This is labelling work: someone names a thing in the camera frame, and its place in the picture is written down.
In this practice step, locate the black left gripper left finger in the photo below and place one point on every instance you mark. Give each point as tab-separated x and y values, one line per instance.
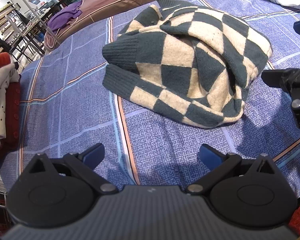
54	192

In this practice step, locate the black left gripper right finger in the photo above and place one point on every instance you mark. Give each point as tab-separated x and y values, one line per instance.
250	193

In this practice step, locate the green cream checkered sweater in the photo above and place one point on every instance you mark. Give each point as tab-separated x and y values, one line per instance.
189	63

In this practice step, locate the dark red buttoned garment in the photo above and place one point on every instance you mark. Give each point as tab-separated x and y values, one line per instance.
10	142

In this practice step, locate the wooden display shelving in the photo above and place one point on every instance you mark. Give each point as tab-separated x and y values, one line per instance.
20	37

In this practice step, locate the purple cloth on bed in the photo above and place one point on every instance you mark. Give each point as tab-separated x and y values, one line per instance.
68	13

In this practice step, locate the white desk lamp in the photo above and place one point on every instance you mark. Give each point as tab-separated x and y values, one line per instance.
48	29

